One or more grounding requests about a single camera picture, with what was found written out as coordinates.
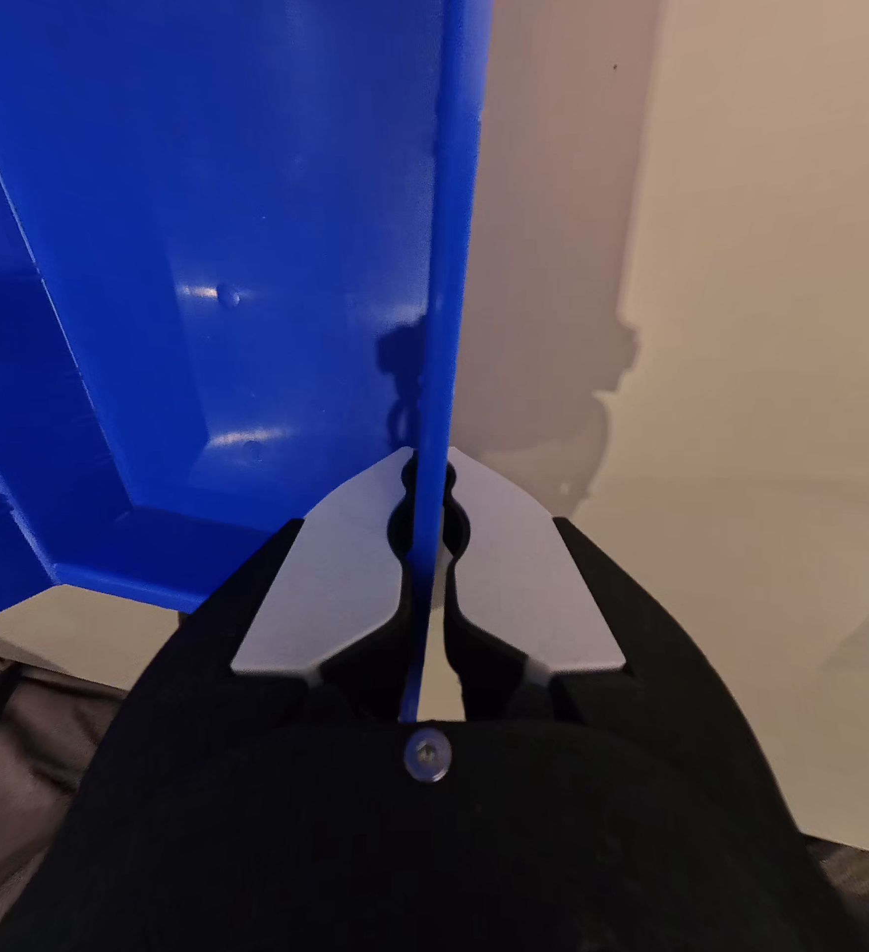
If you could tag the blue plastic bin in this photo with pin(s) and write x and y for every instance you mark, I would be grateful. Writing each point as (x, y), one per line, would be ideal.
(218, 186)

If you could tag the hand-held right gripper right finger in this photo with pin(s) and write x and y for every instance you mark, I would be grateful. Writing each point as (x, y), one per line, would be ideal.
(523, 587)

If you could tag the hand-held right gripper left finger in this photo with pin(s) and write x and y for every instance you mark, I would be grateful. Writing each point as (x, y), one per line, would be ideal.
(330, 587)

